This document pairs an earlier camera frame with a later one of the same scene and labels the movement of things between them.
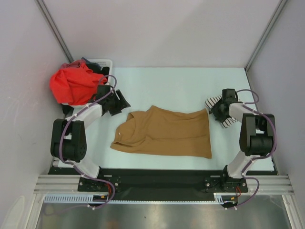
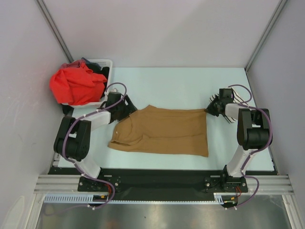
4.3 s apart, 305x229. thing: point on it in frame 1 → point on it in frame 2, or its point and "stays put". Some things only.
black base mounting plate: [164, 182] stays put
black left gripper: [121, 104] → [129, 109]
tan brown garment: [158, 131] stays put
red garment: [75, 83] stays put
